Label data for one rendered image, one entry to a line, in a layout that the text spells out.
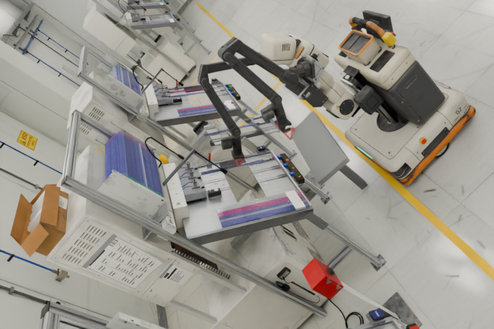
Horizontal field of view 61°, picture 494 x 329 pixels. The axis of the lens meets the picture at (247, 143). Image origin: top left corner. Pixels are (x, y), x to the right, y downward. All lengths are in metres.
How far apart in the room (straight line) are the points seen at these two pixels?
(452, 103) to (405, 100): 0.34
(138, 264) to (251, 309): 0.83
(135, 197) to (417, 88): 1.74
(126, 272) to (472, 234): 1.92
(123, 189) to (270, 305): 1.23
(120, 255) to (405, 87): 1.85
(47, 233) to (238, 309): 1.23
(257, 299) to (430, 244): 1.09
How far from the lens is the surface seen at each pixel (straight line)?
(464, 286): 2.67
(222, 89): 4.00
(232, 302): 2.72
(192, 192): 2.50
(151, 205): 2.22
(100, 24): 6.85
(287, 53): 2.38
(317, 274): 2.13
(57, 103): 5.46
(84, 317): 1.46
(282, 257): 2.55
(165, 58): 7.02
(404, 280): 2.81
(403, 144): 2.89
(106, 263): 2.28
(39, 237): 2.16
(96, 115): 3.44
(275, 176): 2.67
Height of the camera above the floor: 2.37
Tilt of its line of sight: 31 degrees down
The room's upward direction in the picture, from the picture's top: 53 degrees counter-clockwise
